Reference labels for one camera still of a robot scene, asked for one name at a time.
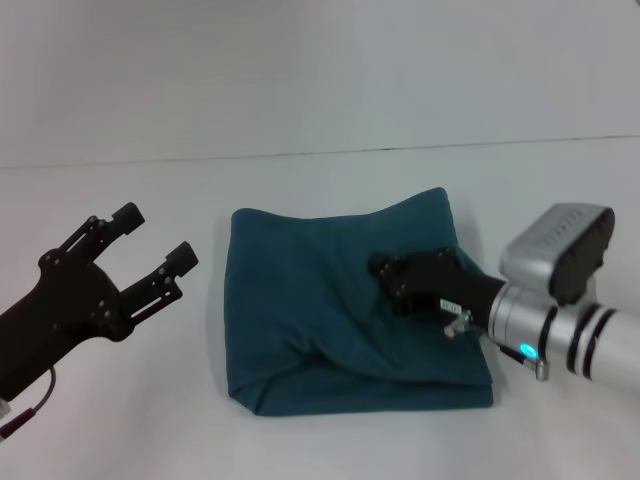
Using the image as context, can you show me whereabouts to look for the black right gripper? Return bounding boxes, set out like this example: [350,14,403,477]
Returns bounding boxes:
[367,246,506,335]

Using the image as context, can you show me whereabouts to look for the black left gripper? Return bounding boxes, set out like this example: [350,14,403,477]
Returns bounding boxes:
[0,201,200,402]

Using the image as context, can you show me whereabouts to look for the teal t-shirt with FREE print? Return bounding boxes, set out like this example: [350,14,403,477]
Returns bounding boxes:
[221,186,496,419]

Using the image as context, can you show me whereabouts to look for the thin left arm cable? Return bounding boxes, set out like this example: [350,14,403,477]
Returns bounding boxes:
[0,367,56,436]

